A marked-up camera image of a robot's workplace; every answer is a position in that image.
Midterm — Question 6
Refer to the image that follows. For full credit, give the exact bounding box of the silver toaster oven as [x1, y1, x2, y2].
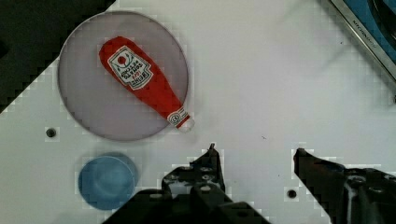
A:
[324, 0, 396, 80]

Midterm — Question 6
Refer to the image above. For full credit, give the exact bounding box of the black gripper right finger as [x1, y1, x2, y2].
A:
[293, 148, 396, 224]

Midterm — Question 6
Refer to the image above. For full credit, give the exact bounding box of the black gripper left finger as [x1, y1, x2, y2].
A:
[162, 143, 225, 198]

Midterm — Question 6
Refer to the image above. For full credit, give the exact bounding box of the lilac round plate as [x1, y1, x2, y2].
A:
[58, 11, 190, 141]

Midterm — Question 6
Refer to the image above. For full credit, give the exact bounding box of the red plush ketchup bottle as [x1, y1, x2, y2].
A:
[99, 36, 195, 133]

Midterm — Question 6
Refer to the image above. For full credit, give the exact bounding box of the blue small bowl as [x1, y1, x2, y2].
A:
[78, 152, 138, 210]

